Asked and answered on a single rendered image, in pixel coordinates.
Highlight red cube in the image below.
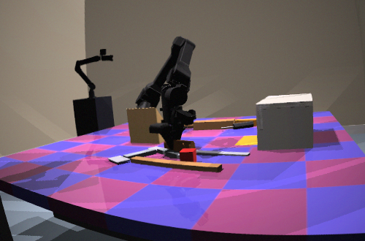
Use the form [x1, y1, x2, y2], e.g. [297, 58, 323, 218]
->
[179, 148, 196, 163]

